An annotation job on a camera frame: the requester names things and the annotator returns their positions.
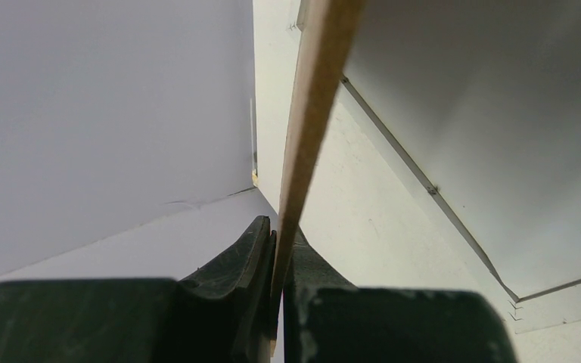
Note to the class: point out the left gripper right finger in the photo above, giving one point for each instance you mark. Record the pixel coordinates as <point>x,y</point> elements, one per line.
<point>328,319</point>

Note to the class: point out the white brown backing board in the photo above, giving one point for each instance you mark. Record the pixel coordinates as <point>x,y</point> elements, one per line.
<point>329,30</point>

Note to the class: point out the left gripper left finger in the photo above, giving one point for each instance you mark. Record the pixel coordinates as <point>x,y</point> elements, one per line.
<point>219,313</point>

